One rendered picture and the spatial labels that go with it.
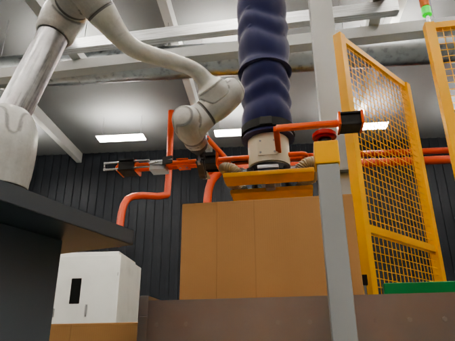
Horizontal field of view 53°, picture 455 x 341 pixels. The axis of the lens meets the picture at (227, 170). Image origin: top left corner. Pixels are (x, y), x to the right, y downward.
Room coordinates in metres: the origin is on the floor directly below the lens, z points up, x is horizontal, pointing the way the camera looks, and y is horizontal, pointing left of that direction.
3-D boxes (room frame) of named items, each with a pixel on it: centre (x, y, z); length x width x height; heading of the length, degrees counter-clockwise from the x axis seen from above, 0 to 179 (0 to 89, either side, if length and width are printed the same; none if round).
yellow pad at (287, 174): (1.61, -0.16, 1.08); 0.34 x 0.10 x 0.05; 81
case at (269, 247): (1.71, -0.16, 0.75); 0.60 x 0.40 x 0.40; 81
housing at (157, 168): (1.77, 0.29, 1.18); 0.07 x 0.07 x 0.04; 81
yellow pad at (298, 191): (1.80, -0.19, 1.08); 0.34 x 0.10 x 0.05; 81
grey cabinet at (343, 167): (2.55, -0.68, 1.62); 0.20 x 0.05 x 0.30; 81
